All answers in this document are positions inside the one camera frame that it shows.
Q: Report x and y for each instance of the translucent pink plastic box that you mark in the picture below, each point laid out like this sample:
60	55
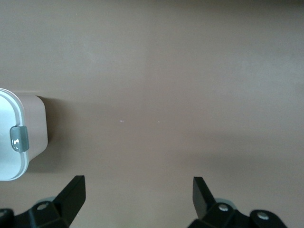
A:
35	123

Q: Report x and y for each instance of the white box lid grey latches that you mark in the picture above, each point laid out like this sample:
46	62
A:
7	152

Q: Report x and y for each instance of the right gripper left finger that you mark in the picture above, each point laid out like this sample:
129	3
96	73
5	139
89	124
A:
69	204

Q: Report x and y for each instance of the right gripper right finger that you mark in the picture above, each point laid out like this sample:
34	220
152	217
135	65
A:
204	204

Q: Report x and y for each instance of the brown table cover sheet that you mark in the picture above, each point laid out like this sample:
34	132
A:
166	71

